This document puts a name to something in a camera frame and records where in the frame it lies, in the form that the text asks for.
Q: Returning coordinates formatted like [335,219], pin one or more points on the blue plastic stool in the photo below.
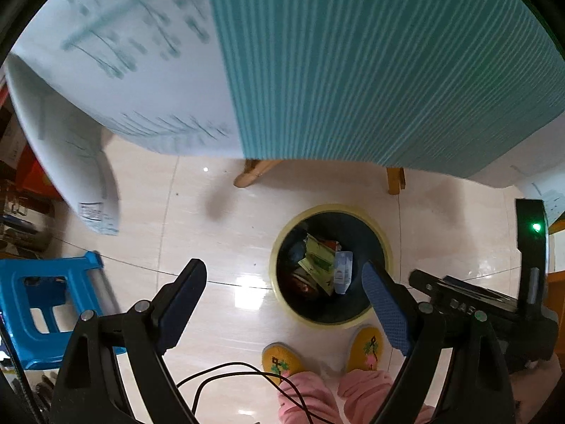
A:
[39,304]

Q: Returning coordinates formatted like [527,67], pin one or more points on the printed teal white tablecloth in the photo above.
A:
[353,75]

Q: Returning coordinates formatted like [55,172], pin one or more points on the brown box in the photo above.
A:
[11,139]

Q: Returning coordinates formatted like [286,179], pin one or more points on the yellow green paper bag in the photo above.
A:
[318,261]

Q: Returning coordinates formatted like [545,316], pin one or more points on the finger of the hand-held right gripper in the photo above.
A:
[426,285]

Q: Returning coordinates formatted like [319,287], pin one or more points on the dark waste bin yellow rim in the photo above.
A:
[353,311]

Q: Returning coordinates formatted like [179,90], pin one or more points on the person's right hand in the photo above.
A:
[534,393]

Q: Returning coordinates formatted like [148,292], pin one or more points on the orange bucket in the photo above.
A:
[37,176]

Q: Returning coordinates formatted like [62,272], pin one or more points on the metal container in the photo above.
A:
[26,227]

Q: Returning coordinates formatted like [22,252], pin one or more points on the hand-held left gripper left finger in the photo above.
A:
[176,313]

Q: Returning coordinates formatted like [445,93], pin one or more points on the white blue carton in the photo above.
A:
[343,271]

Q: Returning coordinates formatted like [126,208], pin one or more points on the person's right leg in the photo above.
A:
[366,393]

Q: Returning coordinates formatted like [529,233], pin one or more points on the red brown carton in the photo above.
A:
[303,282]

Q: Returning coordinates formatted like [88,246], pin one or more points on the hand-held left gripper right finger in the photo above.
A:
[388,313]

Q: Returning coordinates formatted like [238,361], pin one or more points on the yellow embroidered slipper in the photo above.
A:
[368,348]
[280,362]

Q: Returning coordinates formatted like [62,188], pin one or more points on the person's leg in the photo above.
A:
[366,393]
[304,399]

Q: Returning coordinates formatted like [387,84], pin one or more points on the person's left leg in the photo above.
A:
[304,399]

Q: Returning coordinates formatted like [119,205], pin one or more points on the wooden table leg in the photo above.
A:
[396,181]
[254,172]

